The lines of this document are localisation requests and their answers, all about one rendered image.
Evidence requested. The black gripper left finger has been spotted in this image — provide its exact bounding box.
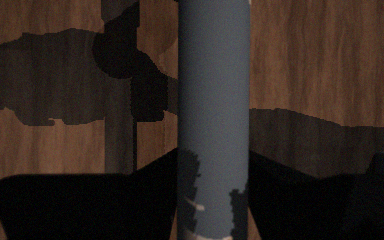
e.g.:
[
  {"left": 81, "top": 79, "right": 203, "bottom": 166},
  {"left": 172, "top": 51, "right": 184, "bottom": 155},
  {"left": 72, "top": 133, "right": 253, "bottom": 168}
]
[{"left": 0, "top": 147, "right": 177, "bottom": 240}]

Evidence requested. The grey metal pipe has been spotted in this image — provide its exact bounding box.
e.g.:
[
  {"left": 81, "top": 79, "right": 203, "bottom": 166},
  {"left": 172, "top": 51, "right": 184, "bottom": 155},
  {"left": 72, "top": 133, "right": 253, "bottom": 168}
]
[{"left": 177, "top": 0, "right": 250, "bottom": 240}]

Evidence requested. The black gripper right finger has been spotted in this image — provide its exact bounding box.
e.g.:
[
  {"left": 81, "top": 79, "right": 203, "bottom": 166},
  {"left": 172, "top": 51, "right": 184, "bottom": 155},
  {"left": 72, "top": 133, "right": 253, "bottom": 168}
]
[{"left": 248, "top": 150, "right": 384, "bottom": 240}]

